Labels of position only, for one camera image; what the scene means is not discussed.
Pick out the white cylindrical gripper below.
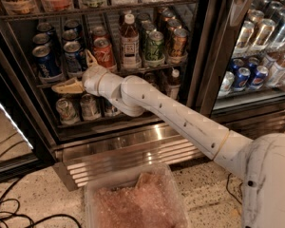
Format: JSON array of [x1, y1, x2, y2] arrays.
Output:
[[51, 49, 110, 97]]

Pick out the blue pepsi can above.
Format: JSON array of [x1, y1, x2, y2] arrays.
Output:
[[63, 41, 87, 77], [32, 46, 62, 83]]

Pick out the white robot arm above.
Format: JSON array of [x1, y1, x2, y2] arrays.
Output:
[[52, 53, 285, 228]]

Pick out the red coca-cola can front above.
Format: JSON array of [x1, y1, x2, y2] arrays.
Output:
[[93, 37, 117, 72]]

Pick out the silver can bottom shelf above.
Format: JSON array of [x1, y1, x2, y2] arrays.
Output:
[[80, 93, 101, 121]]

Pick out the blue can bottom shelf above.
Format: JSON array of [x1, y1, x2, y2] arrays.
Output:
[[104, 100, 121, 117]]

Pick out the silver green can bottom left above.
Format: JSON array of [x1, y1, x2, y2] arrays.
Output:
[[56, 98, 80, 124]]

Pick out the green soda can front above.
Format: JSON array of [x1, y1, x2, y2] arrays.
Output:
[[144, 31, 164, 67]]

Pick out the small bottle bottom shelf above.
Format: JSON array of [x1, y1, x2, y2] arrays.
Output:
[[165, 69, 181, 100]]

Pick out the orange-brown soda can front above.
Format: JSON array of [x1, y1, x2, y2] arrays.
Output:
[[167, 28, 188, 62]]

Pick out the silver can behind glass left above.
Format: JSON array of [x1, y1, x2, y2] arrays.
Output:
[[218, 71, 235, 96]]

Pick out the stainless steel fridge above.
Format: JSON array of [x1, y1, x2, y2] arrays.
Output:
[[0, 0, 285, 190]]

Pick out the pepsi can behind glass middle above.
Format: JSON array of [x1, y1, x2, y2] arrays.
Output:
[[233, 67, 251, 91]]

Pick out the pepsi can behind glass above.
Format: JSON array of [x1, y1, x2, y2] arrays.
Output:
[[233, 67, 251, 91], [248, 66, 269, 89]]

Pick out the glass fridge door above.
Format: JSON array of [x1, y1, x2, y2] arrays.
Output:
[[188, 0, 285, 137]]

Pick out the pepsi can behind glass right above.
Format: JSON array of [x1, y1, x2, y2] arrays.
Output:
[[248, 66, 269, 89]]

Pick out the brown tea bottle white cap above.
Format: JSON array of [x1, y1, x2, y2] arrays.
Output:
[[120, 13, 141, 69]]

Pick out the clear plastic bin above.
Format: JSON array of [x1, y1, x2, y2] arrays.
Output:
[[85, 163, 191, 228]]

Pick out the black cable floor left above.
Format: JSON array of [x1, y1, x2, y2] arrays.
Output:
[[0, 179, 82, 228]]

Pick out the black power adapter cable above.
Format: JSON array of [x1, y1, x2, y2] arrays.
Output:
[[225, 173, 243, 205]]

